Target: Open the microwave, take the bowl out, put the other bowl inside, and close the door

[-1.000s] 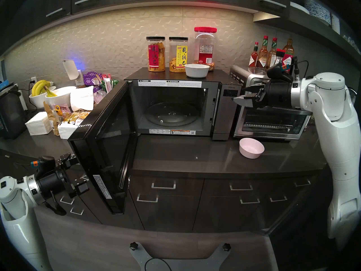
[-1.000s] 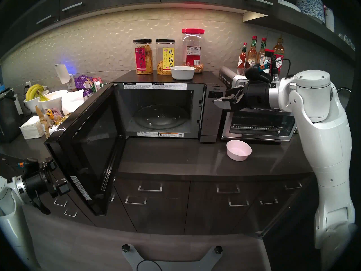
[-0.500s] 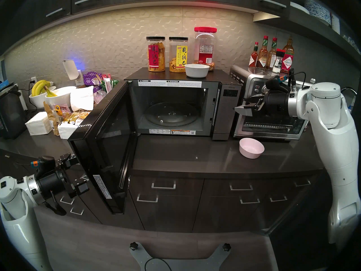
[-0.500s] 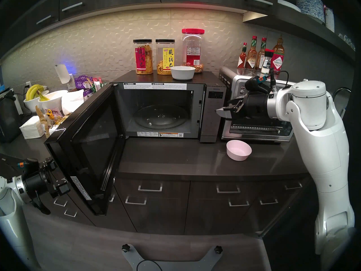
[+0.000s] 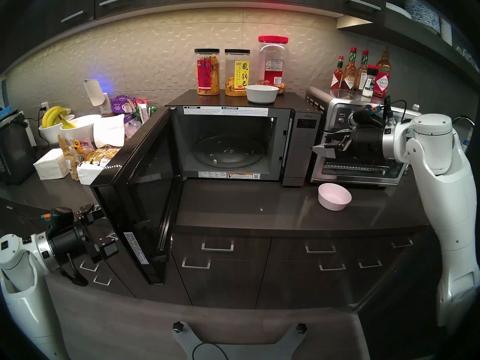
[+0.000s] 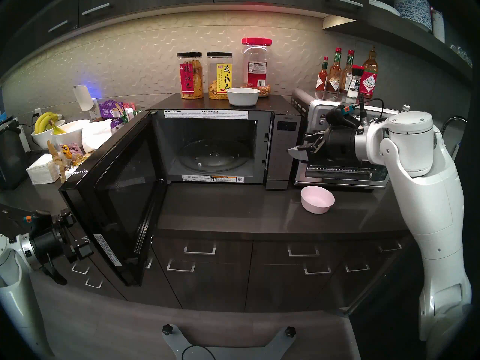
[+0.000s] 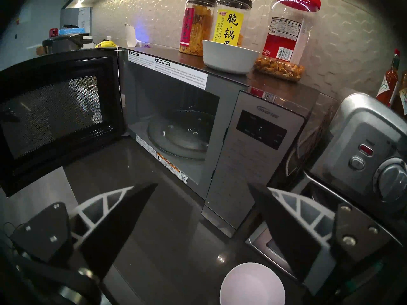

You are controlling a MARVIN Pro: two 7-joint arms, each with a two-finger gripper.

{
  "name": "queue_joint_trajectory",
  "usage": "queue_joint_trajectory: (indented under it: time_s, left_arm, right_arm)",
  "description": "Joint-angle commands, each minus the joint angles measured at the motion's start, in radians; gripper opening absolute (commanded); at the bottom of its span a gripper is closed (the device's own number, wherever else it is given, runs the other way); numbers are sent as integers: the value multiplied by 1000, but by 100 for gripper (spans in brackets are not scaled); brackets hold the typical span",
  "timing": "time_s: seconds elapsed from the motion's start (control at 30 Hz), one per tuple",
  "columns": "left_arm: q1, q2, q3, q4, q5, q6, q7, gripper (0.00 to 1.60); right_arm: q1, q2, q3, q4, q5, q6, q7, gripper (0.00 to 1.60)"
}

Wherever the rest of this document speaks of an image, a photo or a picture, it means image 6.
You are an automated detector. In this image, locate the pink bowl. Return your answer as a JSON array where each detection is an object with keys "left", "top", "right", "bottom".
[{"left": 301, "top": 186, "right": 335, "bottom": 214}]

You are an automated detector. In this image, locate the large Tabasco bottle red label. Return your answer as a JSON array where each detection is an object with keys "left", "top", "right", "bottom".
[{"left": 359, "top": 48, "right": 378, "bottom": 99}]

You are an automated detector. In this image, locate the small white bowl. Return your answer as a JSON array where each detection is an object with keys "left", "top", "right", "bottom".
[{"left": 31, "top": 120, "right": 66, "bottom": 150}]

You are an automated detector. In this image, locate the blue patterned bowl stack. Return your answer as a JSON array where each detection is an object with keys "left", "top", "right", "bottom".
[{"left": 394, "top": 0, "right": 432, "bottom": 32}]

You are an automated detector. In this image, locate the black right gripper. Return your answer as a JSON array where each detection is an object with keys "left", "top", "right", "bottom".
[{"left": 288, "top": 127, "right": 357, "bottom": 164}]

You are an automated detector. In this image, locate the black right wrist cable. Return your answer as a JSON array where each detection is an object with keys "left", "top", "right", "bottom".
[{"left": 355, "top": 94, "right": 385, "bottom": 126}]

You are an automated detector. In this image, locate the snack jar red label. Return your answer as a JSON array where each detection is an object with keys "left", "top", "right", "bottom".
[{"left": 177, "top": 52, "right": 204, "bottom": 99}]

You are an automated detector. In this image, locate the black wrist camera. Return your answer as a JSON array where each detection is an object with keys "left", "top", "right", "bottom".
[
  {"left": 22, "top": 210, "right": 52, "bottom": 237},
  {"left": 325, "top": 104, "right": 361, "bottom": 129}
]

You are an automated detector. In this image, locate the white napkin stack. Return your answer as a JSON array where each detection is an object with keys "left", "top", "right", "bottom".
[{"left": 25, "top": 154, "right": 60, "bottom": 185}]

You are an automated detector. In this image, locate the yellow banana bunch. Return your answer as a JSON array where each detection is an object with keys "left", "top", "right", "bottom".
[{"left": 34, "top": 112, "right": 60, "bottom": 134}]

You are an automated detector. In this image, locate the small red hot sauce bottle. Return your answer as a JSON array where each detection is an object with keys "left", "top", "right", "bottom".
[{"left": 316, "top": 57, "right": 329, "bottom": 92}]

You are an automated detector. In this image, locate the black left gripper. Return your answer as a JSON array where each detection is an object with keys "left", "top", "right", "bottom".
[{"left": 30, "top": 209, "right": 94, "bottom": 262}]

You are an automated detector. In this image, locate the white cup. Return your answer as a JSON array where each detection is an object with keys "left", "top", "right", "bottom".
[{"left": 431, "top": 9, "right": 446, "bottom": 43}]

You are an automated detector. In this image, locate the stainless toaster oven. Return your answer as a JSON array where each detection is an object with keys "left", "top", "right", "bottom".
[{"left": 291, "top": 88, "right": 413, "bottom": 187}]

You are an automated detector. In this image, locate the black base cable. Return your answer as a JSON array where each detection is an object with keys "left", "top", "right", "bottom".
[{"left": 182, "top": 344, "right": 217, "bottom": 360}]

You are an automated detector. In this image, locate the large white bowl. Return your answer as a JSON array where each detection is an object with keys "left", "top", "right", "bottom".
[{"left": 51, "top": 119, "right": 91, "bottom": 150}]

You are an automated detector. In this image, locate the snack jar yellow label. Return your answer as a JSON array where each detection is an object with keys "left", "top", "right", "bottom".
[{"left": 207, "top": 52, "right": 233, "bottom": 100}]

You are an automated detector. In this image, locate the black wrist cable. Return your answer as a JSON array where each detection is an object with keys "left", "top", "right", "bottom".
[
  {"left": 355, "top": 94, "right": 385, "bottom": 126},
  {"left": 40, "top": 252, "right": 68, "bottom": 286}
]

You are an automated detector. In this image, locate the purple snack packet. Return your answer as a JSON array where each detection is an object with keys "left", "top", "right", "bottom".
[{"left": 99, "top": 100, "right": 124, "bottom": 127}]

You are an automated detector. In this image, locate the clear jar red lid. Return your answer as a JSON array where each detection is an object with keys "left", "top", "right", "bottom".
[{"left": 240, "top": 37, "right": 273, "bottom": 98}]

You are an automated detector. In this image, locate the pink yellow snack packet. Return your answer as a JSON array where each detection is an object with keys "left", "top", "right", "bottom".
[{"left": 60, "top": 144, "right": 84, "bottom": 161}]

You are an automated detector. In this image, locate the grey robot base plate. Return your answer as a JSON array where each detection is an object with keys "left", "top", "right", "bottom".
[{"left": 162, "top": 324, "right": 297, "bottom": 360}]

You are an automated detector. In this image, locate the black glass microwave door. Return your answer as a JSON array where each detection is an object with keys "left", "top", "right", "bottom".
[{"left": 60, "top": 111, "right": 168, "bottom": 287}]

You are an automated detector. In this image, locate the white shaker dark lid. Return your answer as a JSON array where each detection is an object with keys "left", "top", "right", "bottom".
[{"left": 347, "top": 65, "right": 364, "bottom": 98}]

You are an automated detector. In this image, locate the black countertop appliance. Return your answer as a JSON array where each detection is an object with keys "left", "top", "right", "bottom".
[{"left": 0, "top": 117, "right": 30, "bottom": 189}]

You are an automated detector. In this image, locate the dark open wall shelf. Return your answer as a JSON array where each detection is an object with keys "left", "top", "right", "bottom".
[{"left": 323, "top": 0, "right": 473, "bottom": 82}]

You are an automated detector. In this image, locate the glass microwave turntable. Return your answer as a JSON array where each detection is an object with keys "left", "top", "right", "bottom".
[{"left": 176, "top": 139, "right": 251, "bottom": 173}]

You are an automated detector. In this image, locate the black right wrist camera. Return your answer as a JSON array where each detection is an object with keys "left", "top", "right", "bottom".
[{"left": 325, "top": 104, "right": 361, "bottom": 129}]

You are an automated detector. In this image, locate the Tabasco bottle brown sauce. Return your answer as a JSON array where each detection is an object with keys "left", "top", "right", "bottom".
[{"left": 325, "top": 48, "right": 342, "bottom": 93}]

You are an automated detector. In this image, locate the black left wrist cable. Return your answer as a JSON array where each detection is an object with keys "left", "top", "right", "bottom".
[{"left": 40, "top": 252, "right": 68, "bottom": 286}]

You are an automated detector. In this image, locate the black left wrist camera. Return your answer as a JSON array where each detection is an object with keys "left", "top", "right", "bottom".
[{"left": 22, "top": 210, "right": 52, "bottom": 237}]

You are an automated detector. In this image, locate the chrome sink faucet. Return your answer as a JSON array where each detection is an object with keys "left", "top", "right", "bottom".
[{"left": 439, "top": 116, "right": 467, "bottom": 161}]

